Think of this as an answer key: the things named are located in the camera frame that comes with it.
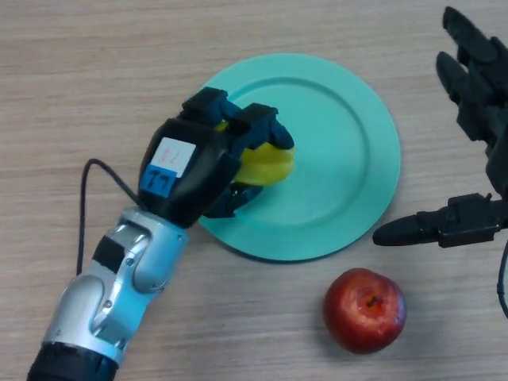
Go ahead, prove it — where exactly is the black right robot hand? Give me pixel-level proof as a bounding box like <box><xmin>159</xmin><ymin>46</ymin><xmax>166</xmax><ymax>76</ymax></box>
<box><xmin>372</xmin><ymin>6</ymin><xmax>508</xmax><ymax>248</ymax></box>

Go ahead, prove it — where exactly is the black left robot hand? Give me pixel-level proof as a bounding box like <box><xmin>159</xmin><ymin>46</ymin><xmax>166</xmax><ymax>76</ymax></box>
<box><xmin>137</xmin><ymin>87</ymin><xmax>295</xmax><ymax>229</ymax></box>

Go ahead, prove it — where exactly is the yellow starfruit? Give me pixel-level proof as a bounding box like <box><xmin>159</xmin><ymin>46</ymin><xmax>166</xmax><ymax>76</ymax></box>
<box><xmin>214</xmin><ymin>121</ymin><xmax>297</xmax><ymax>187</ymax></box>

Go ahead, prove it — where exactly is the teal green round plate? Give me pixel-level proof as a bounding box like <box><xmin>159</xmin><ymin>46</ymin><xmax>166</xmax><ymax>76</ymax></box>
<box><xmin>197</xmin><ymin>53</ymin><xmax>401</xmax><ymax>263</ymax></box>

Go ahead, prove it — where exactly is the red apple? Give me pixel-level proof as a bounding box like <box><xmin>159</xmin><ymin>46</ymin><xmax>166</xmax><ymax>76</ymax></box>
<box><xmin>322</xmin><ymin>267</ymin><xmax>408</xmax><ymax>355</ymax></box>

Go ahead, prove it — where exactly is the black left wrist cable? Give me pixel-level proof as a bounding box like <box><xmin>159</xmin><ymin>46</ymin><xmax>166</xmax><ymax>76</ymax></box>
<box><xmin>75</xmin><ymin>158</ymin><xmax>142</xmax><ymax>275</ymax></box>

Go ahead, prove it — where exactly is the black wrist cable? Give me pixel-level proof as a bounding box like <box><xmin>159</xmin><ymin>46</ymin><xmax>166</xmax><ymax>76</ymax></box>
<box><xmin>495</xmin><ymin>242</ymin><xmax>508</xmax><ymax>321</ymax></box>
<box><xmin>75</xmin><ymin>158</ymin><xmax>142</xmax><ymax>275</ymax></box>

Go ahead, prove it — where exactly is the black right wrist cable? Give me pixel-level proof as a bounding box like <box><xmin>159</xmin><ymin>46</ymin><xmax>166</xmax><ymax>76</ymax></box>
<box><xmin>495</xmin><ymin>242</ymin><xmax>508</xmax><ymax>321</ymax></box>

